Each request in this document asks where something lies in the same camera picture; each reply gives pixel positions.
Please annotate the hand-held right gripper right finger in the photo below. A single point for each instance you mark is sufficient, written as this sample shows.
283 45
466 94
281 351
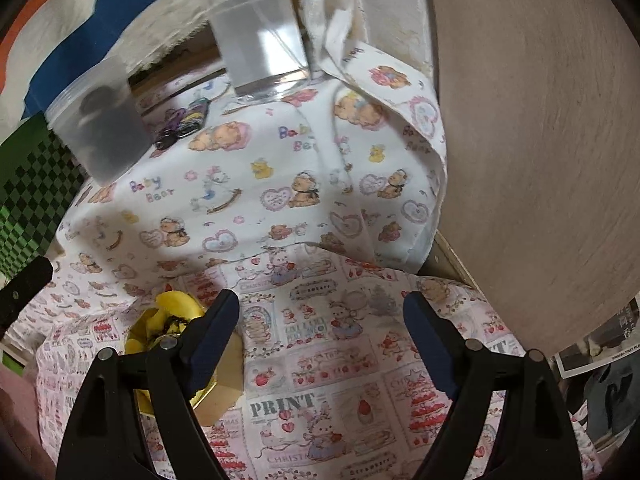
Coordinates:
420 325

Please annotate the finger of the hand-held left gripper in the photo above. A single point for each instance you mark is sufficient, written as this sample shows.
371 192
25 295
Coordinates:
25 292

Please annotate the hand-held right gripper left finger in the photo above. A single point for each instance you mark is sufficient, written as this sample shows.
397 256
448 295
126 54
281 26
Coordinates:
220 325

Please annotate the yellow toy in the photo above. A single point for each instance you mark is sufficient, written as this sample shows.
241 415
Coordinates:
172 305

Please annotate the wooden stand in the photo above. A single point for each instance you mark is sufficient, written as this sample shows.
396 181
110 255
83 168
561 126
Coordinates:
225 390

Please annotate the short clear plastic container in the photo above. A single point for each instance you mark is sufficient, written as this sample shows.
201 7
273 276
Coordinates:
100 140

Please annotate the green checkered box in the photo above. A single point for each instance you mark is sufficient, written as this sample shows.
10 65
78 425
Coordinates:
35 195

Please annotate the strawberry print cloth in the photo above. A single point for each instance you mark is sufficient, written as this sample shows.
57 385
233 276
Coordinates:
320 360

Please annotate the bear print cloth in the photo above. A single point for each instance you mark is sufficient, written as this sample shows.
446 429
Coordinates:
280 160

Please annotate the printed paper sheet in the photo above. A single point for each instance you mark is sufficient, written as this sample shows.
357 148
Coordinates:
597 347

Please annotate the dark printed bag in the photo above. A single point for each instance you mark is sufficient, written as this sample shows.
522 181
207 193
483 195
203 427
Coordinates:
607 395

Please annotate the wooden panel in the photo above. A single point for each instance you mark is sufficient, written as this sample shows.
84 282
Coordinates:
540 135

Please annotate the blue white orange blanket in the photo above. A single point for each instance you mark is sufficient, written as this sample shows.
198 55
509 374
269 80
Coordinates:
65 55

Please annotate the tall clear plastic container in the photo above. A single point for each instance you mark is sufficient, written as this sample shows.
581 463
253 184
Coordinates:
255 35

